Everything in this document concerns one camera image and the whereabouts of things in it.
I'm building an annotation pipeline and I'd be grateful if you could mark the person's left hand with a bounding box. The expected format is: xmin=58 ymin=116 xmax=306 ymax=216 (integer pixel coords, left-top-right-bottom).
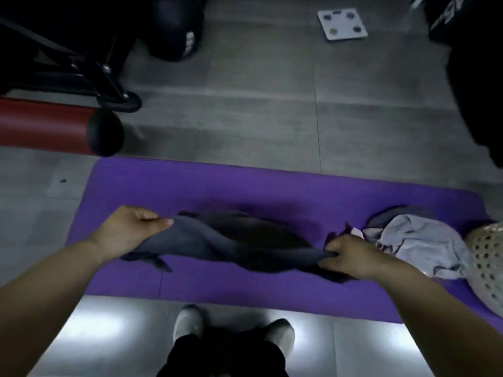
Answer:
xmin=88 ymin=205 xmax=174 ymax=263

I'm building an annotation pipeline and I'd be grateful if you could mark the person's right hand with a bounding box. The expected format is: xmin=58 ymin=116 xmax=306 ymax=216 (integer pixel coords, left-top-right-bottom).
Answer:
xmin=318 ymin=233 xmax=398 ymax=282

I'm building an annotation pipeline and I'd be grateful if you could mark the whitish grey towel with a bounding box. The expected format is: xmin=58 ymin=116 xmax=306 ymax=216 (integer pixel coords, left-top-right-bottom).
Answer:
xmin=361 ymin=214 xmax=472 ymax=279

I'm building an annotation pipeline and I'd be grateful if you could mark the dark grey tagged towel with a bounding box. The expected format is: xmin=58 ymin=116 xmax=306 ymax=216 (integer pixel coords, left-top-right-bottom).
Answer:
xmin=119 ymin=209 xmax=364 ymax=285

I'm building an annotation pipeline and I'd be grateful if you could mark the white perforated laundry basket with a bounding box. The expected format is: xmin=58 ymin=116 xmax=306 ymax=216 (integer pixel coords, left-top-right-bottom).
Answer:
xmin=463 ymin=221 xmax=503 ymax=318

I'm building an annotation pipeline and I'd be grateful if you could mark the person's right forearm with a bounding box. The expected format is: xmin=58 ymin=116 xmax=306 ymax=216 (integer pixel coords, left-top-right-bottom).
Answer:
xmin=373 ymin=259 xmax=503 ymax=377

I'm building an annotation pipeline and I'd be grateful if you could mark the person's left forearm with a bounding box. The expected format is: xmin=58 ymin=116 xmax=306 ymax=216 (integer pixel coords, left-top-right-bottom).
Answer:
xmin=0 ymin=239 xmax=107 ymax=377

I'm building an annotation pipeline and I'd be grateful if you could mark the person's dark trouser leg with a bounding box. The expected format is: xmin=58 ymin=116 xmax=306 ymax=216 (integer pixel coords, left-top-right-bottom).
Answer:
xmin=156 ymin=329 xmax=291 ymax=377

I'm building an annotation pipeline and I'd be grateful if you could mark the purple yoga mat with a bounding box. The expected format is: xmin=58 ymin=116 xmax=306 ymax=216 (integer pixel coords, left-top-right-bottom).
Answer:
xmin=64 ymin=157 xmax=503 ymax=334

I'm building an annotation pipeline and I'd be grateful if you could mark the black equipment foot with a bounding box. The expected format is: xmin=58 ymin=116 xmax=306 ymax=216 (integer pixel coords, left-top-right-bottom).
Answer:
xmin=96 ymin=90 xmax=142 ymax=114

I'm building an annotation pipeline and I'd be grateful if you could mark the red padded gym roller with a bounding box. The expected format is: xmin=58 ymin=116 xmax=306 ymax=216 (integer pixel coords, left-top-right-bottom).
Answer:
xmin=0 ymin=96 xmax=126 ymax=158

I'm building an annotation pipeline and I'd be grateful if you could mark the black medicine ball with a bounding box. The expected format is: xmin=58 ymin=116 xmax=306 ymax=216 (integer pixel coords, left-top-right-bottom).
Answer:
xmin=147 ymin=0 xmax=205 ymax=62

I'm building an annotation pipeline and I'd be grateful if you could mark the white bathroom scale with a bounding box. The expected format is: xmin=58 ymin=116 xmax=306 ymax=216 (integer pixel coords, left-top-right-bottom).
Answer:
xmin=317 ymin=7 xmax=369 ymax=42

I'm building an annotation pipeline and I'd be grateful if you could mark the black bench frame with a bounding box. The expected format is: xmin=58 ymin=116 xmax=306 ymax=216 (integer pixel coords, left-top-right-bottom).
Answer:
xmin=0 ymin=15 xmax=142 ymax=114

